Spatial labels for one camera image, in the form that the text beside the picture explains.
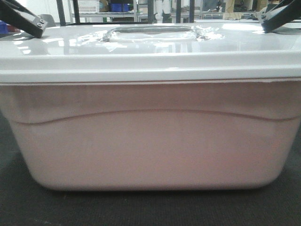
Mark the blue bins on far shelf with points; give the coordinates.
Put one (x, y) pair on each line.
(119, 7)

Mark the grey office chair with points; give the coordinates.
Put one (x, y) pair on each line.
(48, 19)

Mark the small blue bin left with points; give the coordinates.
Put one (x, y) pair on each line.
(3, 27)

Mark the white bin lid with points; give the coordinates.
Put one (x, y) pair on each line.
(225, 51)

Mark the white pipe stand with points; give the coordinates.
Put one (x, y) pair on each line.
(162, 11)

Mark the black metal frame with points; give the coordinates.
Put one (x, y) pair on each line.
(140, 12)

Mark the white crate on shelf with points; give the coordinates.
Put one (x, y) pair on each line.
(88, 6)

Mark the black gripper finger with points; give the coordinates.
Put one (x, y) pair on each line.
(284, 12)
(15, 14)

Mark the grey lid handle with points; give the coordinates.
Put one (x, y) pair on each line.
(151, 34)

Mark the white plastic storage bin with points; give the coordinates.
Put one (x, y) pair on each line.
(154, 136)

